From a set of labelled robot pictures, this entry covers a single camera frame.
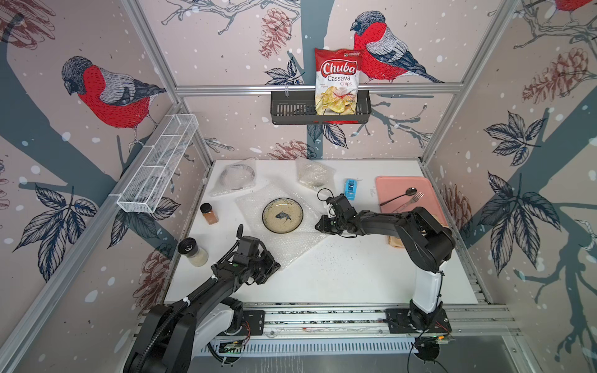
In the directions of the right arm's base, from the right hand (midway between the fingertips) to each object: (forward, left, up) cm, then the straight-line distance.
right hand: (315, 227), depth 96 cm
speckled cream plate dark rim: (+5, +15, +1) cm, 15 cm away
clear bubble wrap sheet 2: (+17, +47, +2) cm, 50 cm away
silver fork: (+16, -46, +1) cm, 49 cm away
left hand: (-15, +11, +2) cm, 19 cm away
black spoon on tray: (+20, -44, 0) cm, 49 cm away
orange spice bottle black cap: (+1, +44, +9) cm, 45 cm away
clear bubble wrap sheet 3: (+27, +1, +4) cm, 27 cm away
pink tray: (+19, -40, 0) cm, 45 cm away
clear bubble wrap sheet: (-9, +12, 0) cm, 15 cm away
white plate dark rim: (+26, +39, +2) cm, 47 cm away
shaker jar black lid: (-16, +43, +6) cm, 46 cm away
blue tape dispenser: (+20, -16, +2) cm, 26 cm away
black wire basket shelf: (+38, +8, +34) cm, 51 cm away
